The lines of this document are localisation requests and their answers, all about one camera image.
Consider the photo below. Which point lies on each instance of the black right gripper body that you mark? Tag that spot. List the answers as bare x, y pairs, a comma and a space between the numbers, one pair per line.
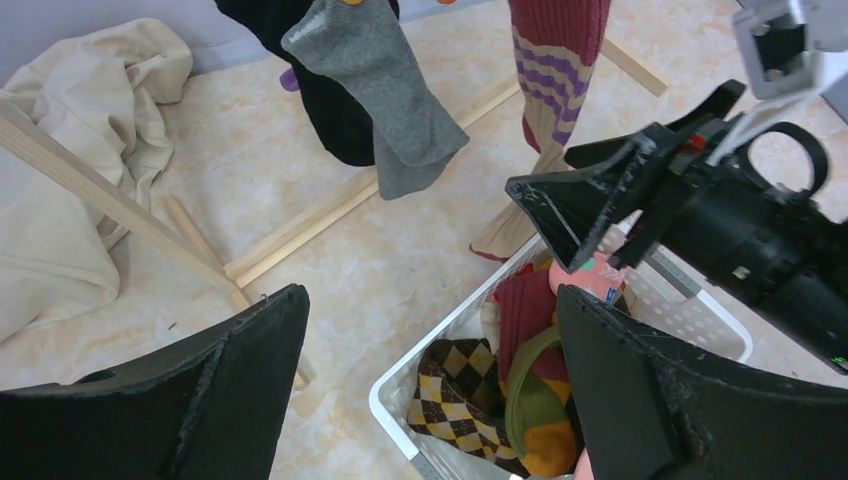
768, 246

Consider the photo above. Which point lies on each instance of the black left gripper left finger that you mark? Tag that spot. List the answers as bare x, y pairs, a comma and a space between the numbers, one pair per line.
210, 406

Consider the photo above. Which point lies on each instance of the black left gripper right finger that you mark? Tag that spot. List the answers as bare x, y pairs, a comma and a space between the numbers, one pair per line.
652, 406

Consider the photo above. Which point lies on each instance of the pink sock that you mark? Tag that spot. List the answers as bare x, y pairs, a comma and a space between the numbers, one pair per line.
595, 276

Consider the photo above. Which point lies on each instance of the purple orange sock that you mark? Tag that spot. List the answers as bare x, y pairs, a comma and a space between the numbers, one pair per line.
527, 307

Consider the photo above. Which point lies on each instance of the brown argyle sock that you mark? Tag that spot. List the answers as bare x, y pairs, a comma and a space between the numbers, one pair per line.
458, 399

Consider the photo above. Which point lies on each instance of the olive green orange sock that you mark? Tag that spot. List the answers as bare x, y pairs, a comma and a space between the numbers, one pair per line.
539, 412

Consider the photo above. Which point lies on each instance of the white plastic basket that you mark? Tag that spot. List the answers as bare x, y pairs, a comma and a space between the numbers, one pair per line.
657, 293

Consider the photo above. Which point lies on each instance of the striped beige maroon sock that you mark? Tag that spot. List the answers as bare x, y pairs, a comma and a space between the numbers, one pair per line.
556, 44

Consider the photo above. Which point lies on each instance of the black sock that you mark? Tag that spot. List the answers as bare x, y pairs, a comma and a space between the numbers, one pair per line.
340, 122

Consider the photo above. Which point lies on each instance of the grey sock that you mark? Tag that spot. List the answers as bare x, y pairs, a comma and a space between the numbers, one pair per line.
363, 48

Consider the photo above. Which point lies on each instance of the maroon purple sock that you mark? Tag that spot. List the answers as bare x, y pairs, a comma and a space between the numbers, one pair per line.
288, 81

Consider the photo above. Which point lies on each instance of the beige crumpled cloth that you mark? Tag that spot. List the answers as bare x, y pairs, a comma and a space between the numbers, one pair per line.
82, 141

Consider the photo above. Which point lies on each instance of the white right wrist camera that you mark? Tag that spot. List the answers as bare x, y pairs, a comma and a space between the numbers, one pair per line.
792, 51

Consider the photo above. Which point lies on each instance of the wooden drying rack frame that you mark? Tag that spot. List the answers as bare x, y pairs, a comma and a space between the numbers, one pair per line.
250, 186

